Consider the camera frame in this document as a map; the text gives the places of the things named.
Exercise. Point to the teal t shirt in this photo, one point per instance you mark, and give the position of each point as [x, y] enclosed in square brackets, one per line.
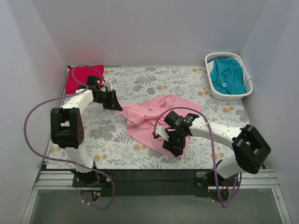
[227, 77]

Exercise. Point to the pink t shirt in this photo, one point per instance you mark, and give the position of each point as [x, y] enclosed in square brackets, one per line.
[141, 119]

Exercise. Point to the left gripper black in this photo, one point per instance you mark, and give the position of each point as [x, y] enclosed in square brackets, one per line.
[112, 100]

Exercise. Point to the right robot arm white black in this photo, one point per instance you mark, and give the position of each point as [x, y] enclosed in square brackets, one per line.
[249, 147]

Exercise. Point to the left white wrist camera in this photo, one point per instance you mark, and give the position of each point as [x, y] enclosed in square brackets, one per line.
[108, 84]

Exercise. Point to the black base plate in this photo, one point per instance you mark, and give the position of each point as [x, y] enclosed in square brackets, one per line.
[148, 182]

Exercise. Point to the folded red t shirt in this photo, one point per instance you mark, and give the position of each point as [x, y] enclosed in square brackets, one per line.
[81, 73]

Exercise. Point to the white laundry basket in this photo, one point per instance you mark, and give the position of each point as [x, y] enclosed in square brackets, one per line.
[217, 95]

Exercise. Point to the aluminium frame rail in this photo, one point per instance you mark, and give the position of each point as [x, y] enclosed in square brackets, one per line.
[55, 201]

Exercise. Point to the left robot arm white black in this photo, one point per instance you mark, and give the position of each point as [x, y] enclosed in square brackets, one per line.
[67, 129]

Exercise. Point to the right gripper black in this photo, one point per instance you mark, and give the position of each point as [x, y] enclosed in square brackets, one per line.
[175, 143]

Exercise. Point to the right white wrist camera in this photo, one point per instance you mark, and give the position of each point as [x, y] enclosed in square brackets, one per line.
[160, 131]

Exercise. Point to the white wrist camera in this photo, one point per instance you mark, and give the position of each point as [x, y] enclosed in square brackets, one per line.
[160, 131]
[108, 84]

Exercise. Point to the floral table mat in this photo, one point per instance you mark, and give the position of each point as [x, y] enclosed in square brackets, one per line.
[111, 147]

